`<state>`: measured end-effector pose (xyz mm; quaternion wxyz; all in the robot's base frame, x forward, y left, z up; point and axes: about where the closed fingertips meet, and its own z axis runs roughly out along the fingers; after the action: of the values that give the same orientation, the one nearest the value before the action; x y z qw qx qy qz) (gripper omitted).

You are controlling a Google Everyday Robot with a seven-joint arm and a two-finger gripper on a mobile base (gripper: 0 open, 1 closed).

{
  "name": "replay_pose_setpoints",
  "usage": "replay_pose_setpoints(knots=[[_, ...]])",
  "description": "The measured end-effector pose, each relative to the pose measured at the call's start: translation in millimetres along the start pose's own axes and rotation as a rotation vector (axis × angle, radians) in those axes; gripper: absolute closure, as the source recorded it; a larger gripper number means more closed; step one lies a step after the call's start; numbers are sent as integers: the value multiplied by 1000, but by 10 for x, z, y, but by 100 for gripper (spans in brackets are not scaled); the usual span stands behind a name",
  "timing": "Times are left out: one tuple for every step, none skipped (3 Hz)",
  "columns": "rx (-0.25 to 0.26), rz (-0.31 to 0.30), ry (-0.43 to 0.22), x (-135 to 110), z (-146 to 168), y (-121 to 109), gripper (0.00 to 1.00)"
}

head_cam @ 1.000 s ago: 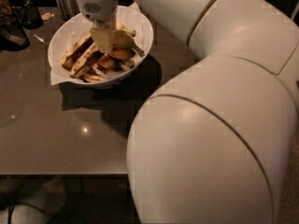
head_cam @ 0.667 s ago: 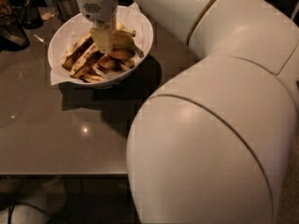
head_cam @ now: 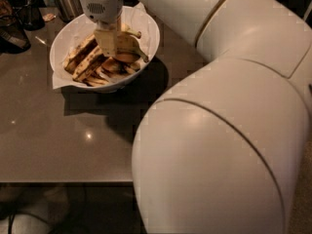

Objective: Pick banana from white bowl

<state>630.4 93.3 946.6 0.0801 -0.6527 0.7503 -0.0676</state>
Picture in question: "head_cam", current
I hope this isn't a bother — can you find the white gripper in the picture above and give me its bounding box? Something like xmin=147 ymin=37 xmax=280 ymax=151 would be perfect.
xmin=80 ymin=0 xmax=123 ymax=57

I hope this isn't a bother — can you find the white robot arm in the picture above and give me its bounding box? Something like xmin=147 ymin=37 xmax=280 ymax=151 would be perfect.
xmin=132 ymin=0 xmax=312 ymax=234

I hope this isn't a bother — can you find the white paper bowl liner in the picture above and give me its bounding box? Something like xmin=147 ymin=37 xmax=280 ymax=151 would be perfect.
xmin=52 ymin=1 xmax=158 ymax=90

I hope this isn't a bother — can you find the small yellow banana middle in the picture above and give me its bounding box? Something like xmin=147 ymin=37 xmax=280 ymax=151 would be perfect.
xmin=114 ymin=53 xmax=140 ymax=63

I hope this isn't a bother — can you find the small banana pieces bottom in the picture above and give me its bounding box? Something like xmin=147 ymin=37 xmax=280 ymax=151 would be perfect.
xmin=84 ymin=58 xmax=140 ymax=87

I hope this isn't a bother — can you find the white oval bowl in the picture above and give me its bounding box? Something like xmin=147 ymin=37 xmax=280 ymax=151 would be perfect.
xmin=49 ymin=5 xmax=161 ymax=94

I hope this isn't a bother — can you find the small wrapper on table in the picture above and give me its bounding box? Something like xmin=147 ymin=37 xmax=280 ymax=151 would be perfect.
xmin=43 ymin=13 xmax=57 ymax=22

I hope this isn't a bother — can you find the dark glass cup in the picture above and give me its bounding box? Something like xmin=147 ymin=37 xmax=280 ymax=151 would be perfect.
xmin=15 ymin=0 xmax=45 ymax=31

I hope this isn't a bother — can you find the black appliance at left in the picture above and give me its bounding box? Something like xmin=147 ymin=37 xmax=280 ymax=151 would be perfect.
xmin=0 ymin=0 xmax=30 ymax=54

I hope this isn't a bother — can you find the black cable on floor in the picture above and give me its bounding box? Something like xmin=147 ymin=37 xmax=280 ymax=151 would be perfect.
xmin=7 ymin=185 xmax=89 ymax=234

